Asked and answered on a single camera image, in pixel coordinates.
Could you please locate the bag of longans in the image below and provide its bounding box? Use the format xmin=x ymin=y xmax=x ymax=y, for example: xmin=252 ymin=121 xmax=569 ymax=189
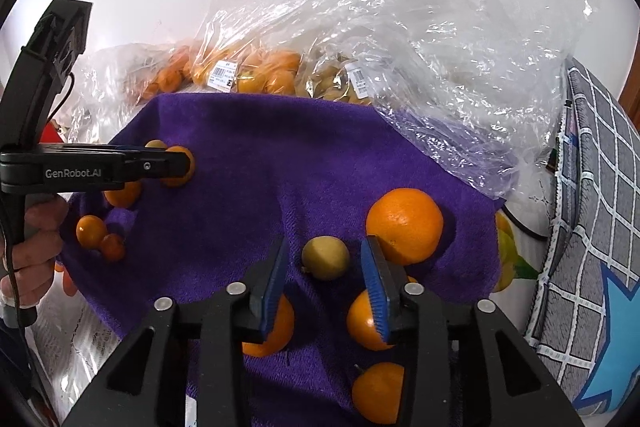
xmin=295 ymin=53 xmax=371 ymax=106

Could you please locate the green yellow longan fruit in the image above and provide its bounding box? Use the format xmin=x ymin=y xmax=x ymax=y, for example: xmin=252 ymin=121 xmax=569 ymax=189
xmin=302 ymin=235 xmax=350 ymax=280

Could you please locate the purple towel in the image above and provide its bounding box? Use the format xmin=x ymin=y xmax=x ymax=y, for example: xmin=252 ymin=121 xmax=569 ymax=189
xmin=61 ymin=93 xmax=499 ymax=426

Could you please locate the bag of kumquats with label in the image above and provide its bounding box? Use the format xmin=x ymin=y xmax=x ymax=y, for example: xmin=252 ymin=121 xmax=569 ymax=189
xmin=189 ymin=43 xmax=303 ymax=95

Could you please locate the clear plastic bag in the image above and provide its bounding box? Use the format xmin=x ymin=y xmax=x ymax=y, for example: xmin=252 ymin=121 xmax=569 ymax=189
xmin=55 ymin=41 xmax=191 ymax=143
xmin=193 ymin=0 xmax=600 ymax=199

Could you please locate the left clear plastic bag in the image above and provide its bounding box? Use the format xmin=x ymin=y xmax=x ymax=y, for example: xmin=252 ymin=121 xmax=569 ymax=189
xmin=55 ymin=41 xmax=191 ymax=143

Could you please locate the pale longan fruit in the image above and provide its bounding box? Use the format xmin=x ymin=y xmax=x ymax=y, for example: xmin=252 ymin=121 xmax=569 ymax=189
xmin=145 ymin=139 xmax=168 ymax=150

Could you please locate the large orange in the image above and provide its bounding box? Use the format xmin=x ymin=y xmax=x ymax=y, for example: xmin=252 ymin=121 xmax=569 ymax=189
xmin=366 ymin=187 xmax=444 ymax=265

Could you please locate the brown wooden door frame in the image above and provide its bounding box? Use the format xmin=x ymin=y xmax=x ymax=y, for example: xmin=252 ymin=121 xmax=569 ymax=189
xmin=618 ymin=50 xmax=640 ymax=129

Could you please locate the person left hand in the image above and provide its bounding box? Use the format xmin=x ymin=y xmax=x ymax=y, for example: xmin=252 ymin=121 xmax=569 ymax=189
xmin=12 ymin=195 xmax=68 ymax=308

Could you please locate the small kumquat orange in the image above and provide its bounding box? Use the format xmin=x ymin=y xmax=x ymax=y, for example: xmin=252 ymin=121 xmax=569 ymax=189
xmin=76 ymin=215 xmax=107 ymax=249

